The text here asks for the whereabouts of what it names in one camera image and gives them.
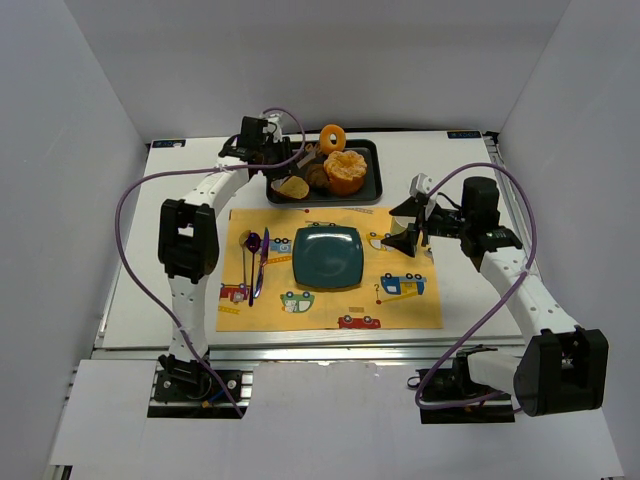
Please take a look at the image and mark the dark teal square plate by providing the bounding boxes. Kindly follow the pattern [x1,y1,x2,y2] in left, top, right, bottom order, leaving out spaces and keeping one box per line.
[292,226,364,290]

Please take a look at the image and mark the yellow vehicle print placemat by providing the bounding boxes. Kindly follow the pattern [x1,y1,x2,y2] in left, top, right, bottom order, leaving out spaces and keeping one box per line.
[216,208,442,332]

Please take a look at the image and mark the black baking tray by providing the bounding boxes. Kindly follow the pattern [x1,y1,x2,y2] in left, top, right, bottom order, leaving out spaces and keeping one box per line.
[265,139,383,207]

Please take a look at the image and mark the purple iridescent spoon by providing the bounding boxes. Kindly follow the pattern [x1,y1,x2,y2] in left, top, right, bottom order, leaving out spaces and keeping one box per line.
[245,231,261,307]

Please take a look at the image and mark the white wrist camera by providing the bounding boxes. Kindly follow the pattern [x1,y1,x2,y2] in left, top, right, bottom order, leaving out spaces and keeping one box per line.
[409,173,433,199]
[261,112,283,138]

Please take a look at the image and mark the sugared orange brioche bun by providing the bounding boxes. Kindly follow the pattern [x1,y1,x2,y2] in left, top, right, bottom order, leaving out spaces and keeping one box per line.
[323,150,368,196]

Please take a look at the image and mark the brown chocolate croissant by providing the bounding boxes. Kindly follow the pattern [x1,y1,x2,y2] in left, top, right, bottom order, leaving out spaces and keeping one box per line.
[305,163,331,196]

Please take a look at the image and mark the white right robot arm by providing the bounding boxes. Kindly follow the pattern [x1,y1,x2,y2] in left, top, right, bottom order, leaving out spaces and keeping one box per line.
[383,174,609,417]

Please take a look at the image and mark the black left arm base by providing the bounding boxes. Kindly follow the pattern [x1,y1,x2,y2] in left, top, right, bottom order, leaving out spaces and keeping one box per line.
[147,355,249,420]

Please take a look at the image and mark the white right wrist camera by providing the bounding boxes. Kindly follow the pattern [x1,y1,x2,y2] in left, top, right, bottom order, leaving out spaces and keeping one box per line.
[409,173,433,199]

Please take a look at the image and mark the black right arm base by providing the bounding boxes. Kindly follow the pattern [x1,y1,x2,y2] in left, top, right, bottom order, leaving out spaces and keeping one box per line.
[420,345,516,425]

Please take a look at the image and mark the purple iridescent knife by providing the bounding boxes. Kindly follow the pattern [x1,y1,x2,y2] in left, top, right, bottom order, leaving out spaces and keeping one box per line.
[253,228,270,299]

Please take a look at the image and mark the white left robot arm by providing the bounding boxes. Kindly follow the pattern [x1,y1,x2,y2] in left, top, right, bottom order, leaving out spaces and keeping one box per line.
[158,108,301,363]

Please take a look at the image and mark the pale yellow cup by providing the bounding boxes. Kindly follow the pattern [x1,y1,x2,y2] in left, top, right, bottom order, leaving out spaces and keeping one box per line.
[389,216,413,235]

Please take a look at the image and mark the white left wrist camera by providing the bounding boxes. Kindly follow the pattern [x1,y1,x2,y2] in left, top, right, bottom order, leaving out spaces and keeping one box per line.
[261,112,283,138]

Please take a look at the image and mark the glazed ring donut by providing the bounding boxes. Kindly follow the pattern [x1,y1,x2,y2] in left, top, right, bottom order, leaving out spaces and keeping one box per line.
[319,124,346,155]

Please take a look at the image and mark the silver metal tongs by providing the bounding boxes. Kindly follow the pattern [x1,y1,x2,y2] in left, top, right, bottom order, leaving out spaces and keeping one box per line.
[270,142,321,191]

